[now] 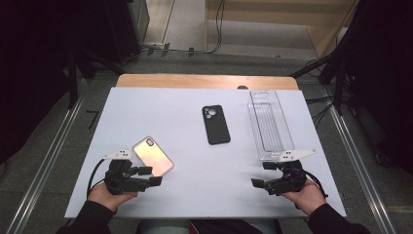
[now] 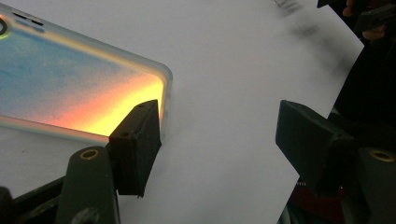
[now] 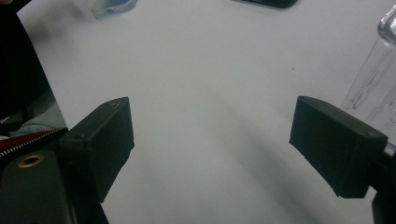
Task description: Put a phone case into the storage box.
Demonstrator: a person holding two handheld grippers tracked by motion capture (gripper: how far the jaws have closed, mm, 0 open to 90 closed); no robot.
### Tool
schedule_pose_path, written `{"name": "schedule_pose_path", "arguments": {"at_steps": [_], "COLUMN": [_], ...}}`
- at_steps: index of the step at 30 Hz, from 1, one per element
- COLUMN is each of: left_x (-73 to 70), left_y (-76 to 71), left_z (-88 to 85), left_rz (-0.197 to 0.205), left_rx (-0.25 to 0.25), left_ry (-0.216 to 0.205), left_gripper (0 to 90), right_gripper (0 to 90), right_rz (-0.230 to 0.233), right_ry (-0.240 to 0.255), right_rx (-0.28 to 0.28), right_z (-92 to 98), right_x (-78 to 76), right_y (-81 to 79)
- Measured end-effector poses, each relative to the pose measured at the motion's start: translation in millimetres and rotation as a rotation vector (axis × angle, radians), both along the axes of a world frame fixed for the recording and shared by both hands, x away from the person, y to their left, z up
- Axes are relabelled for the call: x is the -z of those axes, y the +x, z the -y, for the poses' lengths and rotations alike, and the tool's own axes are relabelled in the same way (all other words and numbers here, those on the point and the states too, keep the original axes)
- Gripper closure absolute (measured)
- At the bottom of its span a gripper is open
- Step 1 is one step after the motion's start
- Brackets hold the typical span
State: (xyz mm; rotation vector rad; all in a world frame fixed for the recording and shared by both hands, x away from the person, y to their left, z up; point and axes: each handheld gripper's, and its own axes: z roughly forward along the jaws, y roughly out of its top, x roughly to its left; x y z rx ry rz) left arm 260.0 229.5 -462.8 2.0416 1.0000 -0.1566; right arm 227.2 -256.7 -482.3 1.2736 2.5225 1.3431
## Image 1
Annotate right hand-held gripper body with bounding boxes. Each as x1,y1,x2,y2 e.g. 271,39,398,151
263,148,319,197

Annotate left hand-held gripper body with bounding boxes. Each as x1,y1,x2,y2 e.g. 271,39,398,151
102,149,151,196

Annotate iridescent phone case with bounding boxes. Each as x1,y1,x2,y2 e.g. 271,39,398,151
131,136,175,177

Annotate clear plastic tray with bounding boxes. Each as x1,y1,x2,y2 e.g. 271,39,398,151
247,90,296,163

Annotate black phone case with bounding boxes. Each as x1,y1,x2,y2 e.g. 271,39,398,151
202,104,232,146

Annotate person's left hand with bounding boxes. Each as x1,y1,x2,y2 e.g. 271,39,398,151
87,182,139,213

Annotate person's right hand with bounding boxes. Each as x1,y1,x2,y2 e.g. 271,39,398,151
282,178,327,217

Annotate white board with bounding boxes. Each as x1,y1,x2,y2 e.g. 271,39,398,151
63,86,347,218

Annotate black metal stand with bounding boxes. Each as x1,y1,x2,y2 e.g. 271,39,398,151
290,48,350,115
66,45,125,110

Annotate dark cabinet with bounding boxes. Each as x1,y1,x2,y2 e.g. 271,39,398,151
103,0,150,64

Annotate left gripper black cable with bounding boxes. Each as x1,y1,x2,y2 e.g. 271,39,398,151
86,158,107,199

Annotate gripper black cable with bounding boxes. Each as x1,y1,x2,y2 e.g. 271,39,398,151
304,170,329,199
86,158,107,199

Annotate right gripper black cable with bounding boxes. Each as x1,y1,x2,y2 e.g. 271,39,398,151
304,170,329,199

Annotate aluminium floor rail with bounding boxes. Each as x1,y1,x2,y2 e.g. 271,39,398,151
324,94,398,234
6,79,89,234

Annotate black floor cables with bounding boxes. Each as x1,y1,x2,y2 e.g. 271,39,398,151
305,96,335,130

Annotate hanging black cable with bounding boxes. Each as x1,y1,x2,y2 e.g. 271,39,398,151
207,0,227,55

